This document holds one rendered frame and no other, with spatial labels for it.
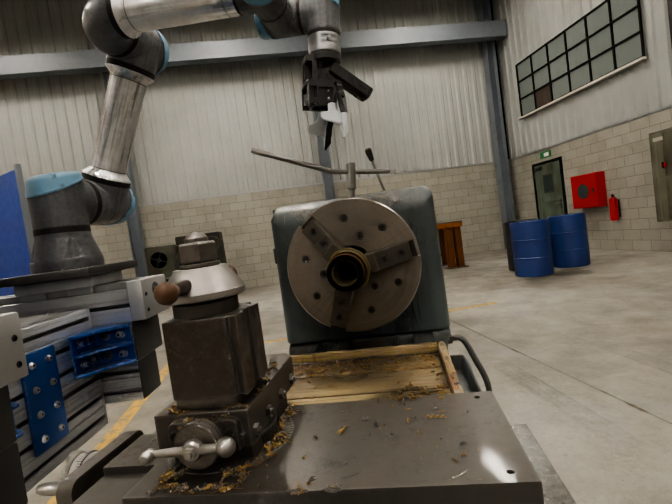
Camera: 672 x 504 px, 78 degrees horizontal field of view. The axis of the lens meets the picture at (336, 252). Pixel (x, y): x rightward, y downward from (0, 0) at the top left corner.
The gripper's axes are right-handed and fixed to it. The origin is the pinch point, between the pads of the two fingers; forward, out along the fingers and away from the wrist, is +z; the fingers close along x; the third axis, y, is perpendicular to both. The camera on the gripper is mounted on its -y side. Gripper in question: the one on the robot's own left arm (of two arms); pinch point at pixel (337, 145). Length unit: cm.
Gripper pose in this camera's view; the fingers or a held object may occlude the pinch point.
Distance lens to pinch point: 101.6
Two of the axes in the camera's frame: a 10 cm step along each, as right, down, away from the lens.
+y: -9.5, 0.6, -3.0
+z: 0.4, 10.0, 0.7
